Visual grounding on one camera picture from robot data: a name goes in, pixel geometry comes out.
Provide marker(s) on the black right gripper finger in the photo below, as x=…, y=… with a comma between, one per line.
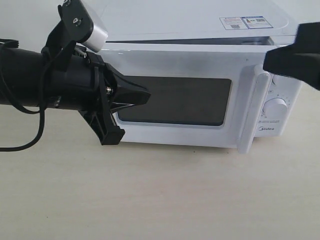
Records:
x=299, y=60

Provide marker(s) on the lower white control knob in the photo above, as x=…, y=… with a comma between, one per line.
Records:
x=275, y=108

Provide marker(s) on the white microwave door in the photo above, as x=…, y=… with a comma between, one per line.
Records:
x=201, y=95

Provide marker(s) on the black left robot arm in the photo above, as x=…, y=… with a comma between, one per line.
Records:
x=21, y=72

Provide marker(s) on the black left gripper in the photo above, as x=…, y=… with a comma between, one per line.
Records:
x=77, y=88

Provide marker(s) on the blue white label sticker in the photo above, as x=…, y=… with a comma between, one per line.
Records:
x=245, y=23

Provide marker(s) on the white microwave oven body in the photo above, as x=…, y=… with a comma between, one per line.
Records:
x=197, y=22

